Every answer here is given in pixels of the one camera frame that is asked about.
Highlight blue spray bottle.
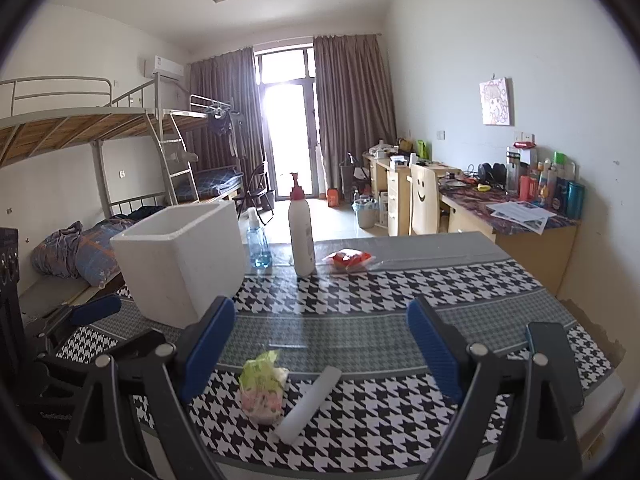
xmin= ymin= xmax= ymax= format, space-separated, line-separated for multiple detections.
xmin=246 ymin=207 xmax=272 ymax=268

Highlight row of toiletry bottles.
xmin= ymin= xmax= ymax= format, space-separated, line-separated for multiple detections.
xmin=505 ymin=142 xmax=586 ymax=221

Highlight blue plaid rolled bedding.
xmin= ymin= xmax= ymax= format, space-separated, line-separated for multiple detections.
xmin=75 ymin=219 xmax=137 ymax=282

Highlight black headphones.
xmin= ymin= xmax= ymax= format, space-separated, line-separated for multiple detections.
xmin=477 ymin=162 xmax=506 ymax=184

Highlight large metal bunk bed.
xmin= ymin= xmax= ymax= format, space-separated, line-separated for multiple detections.
xmin=0 ymin=76 xmax=196 ymax=321

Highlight blue plaid mattress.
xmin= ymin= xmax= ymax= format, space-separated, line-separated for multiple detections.
xmin=175 ymin=167 xmax=243 ymax=198

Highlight red snack packet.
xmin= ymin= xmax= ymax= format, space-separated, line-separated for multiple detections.
xmin=322 ymin=248 xmax=376 ymax=273

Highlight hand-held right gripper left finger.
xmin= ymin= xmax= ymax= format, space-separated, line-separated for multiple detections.
xmin=60 ymin=296 xmax=237 ymax=480

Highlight small metal bunk bed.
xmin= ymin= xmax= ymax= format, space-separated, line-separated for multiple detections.
xmin=160 ymin=94 xmax=246 ymax=206

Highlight glass balcony door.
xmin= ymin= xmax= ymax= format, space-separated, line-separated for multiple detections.
xmin=254 ymin=47 xmax=323 ymax=198

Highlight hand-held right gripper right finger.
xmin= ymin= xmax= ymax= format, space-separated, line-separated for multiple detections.
xmin=406 ymin=295 xmax=588 ymax=480

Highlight white styrofoam box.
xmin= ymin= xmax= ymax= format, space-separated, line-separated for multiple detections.
xmin=110 ymin=200 xmax=251 ymax=328

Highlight wooden smiley face chair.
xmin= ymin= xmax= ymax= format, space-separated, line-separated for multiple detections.
xmin=410 ymin=162 xmax=442 ymax=236

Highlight pale plastic bucket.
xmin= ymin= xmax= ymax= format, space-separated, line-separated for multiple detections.
xmin=352 ymin=199 xmax=378 ymax=228

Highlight white lotion pump bottle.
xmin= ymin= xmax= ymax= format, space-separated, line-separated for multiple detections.
xmin=288 ymin=172 xmax=316 ymax=277

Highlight pink cartoon wall picture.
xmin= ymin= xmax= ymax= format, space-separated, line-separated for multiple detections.
xmin=479 ymin=77 xmax=513 ymax=126

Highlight white air conditioner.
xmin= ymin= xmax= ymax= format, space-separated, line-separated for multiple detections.
xmin=144 ymin=54 xmax=185 ymax=81

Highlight green pink tissue packet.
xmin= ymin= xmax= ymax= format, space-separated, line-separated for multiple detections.
xmin=237 ymin=350 xmax=291 ymax=426

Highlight dark hanging clothes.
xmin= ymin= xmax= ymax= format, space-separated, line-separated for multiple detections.
xmin=207 ymin=110 xmax=238 ymax=156

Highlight purple crumpled duvet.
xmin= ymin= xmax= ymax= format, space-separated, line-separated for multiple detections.
xmin=31 ymin=221 xmax=83 ymax=279

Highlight black folding chair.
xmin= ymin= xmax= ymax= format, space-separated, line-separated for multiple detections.
xmin=237 ymin=161 xmax=275 ymax=221

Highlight wooden desk with patterned cover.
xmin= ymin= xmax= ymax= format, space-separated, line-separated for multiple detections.
xmin=440 ymin=180 xmax=578 ymax=296

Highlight white foam roll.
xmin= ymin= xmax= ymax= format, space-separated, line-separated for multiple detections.
xmin=274 ymin=366 xmax=342 ymax=445

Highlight houndstooth tablecloth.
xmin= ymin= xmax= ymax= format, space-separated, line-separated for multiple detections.
xmin=50 ymin=232 xmax=626 ymax=480

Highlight brown curtain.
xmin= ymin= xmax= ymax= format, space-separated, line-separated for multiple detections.
xmin=313 ymin=34 xmax=398 ymax=193
xmin=189 ymin=47 xmax=268 ymax=201

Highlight metal bunk ladder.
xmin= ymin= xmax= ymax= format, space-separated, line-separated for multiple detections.
xmin=159 ymin=112 xmax=201 ymax=206

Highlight printed paper sheets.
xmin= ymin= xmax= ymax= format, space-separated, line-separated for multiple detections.
xmin=486 ymin=201 xmax=557 ymax=235

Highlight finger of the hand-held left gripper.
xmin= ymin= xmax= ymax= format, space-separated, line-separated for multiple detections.
xmin=25 ymin=294 xmax=124 ymax=343

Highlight wooden desk with drawers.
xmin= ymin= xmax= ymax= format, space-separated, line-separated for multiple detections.
xmin=362 ymin=152 xmax=463 ymax=236

